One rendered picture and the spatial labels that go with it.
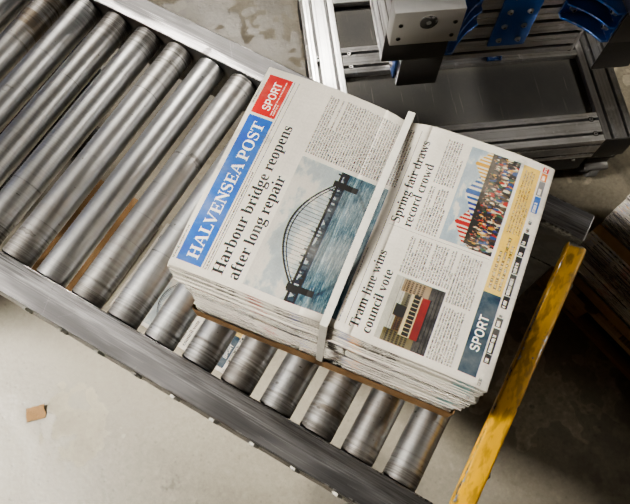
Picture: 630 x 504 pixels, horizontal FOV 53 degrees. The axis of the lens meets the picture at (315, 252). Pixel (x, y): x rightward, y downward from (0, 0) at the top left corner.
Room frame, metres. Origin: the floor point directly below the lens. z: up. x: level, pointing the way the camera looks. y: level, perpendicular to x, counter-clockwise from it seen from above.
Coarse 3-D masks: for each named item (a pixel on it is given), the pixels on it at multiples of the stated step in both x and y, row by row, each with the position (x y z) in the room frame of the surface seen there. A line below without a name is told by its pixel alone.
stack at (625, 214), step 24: (624, 216) 0.59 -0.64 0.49; (600, 240) 0.60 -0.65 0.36; (624, 240) 0.57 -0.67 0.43; (600, 264) 0.56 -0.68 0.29; (624, 264) 0.54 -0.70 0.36; (576, 288) 0.55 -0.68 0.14; (600, 288) 0.53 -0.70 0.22; (624, 288) 0.51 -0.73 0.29; (576, 312) 0.52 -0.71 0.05; (600, 312) 0.49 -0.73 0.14; (624, 312) 0.47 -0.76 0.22; (600, 336) 0.46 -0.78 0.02; (624, 336) 0.44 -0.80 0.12; (624, 360) 0.40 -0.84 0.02
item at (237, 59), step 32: (96, 0) 0.80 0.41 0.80; (128, 0) 0.80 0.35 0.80; (160, 32) 0.74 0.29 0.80; (192, 32) 0.74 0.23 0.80; (192, 64) 0.71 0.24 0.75; (224, 64) 0.68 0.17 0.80; (256, 64) 0.68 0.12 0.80; (544, 224) 0.42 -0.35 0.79; (576, 224) 0.42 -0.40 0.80; (544, 256) 0.41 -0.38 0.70
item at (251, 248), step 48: (288, 96) 0.46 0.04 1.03; (336, 96) 0.46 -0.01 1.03; (240, 144) 0.39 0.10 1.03; (288, 144) 0.39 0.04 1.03; (336, 144) 0.40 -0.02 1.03; (240, 192) 0.33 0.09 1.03; (288, 192) 0.33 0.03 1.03; (336, 192) 0.34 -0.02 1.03; (192, 240) 0.26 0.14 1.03; (240, 240) 0.27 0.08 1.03; (288, 240) 0.27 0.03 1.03; (192, 288) 0.23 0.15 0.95; (240, 288) 0.21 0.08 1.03; (288, 288) 0.22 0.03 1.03; (288, 336) 0.20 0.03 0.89
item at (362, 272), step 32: (384, 128) 0.43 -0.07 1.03; (416, 128) 0.43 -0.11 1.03; (384, 160) 0.38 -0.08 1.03; (416, 160) 0.38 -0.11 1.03; (352, 192) 0.34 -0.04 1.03; (384, 192) 0.34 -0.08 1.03; (352, 224) 0.30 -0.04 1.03; (384, 224) 0.30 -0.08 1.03; (320, 288) 0.22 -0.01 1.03; (352, 288) 0.22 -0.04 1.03; (320, 320) 0.18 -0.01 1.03; (352, 320) 0.18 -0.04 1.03
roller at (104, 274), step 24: (216, 96) 0.62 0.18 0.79; (240, 96) 0.62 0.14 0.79; (216, 120) 0.57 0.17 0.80; (192, 144) 0.52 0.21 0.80; (216, 144) 0.54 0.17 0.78; (168, 168) 0.48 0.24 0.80; (192, 168) 0.48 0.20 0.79; (144, 192) 0.44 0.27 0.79; (168, 192) 0.44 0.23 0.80; (144, 216) 0.39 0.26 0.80; (120, 240) 0.35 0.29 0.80; (144, 240) 0.36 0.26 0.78; (96, 264) 0.31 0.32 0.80; (120, 264) 0.31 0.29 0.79; (96, 288) 0.27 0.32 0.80
